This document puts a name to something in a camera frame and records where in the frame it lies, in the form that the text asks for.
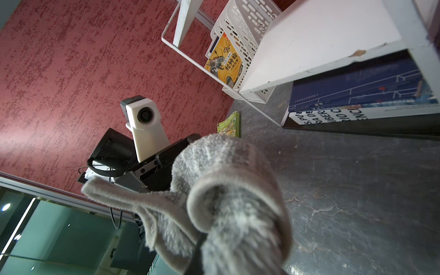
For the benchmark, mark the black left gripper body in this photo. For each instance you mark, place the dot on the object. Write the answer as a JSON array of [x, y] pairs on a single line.
[[114, 159]]

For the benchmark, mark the grey patterned cloth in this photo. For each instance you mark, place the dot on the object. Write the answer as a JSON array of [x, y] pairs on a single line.
[[223, 187]]

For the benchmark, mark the white two-tier bookshelf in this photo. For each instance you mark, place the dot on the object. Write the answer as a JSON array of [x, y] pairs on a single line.
[[314, 37]]

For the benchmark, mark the green illustrated book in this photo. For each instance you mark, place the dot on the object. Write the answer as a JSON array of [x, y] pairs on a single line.
[[231, 126]]

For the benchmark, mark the yellow illustrated children's book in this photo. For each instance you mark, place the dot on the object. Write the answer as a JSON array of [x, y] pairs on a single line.
[[224, 62]]

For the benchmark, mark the white plastic file organizer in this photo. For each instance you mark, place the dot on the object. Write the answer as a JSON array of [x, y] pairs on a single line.
[[245, 23]]

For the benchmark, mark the left aluminium corner post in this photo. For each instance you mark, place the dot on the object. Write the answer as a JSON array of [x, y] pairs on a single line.
[[52, 194]]

